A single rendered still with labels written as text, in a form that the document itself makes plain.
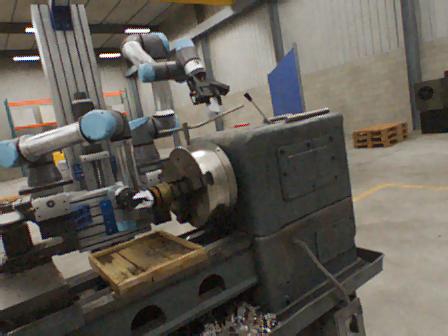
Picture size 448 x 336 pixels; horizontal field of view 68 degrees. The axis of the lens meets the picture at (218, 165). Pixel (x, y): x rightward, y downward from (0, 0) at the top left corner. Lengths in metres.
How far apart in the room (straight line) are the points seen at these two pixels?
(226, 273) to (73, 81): 1.26
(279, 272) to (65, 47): 1.50
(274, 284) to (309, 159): 0.50
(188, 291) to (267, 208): 0.39
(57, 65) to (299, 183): 1.34
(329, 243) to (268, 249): 0.35
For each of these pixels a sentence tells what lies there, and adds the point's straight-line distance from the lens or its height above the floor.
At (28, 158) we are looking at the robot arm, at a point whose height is 1.29.
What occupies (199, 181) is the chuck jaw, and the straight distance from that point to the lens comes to 1.15.
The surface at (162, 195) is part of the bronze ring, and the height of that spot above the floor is 1.09.
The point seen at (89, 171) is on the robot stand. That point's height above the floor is 1.17.
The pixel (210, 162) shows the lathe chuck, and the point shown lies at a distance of 1.17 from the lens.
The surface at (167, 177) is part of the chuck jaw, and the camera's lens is 1.27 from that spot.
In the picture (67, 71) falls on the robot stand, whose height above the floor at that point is 1.69.
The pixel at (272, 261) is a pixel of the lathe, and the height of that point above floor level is 0.76.
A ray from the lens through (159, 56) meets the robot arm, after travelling 1.79.
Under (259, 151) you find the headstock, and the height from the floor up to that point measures 1.17.
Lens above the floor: 1.31
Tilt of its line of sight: 8 degrees down
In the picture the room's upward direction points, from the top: 10 degrees counter-clockwise
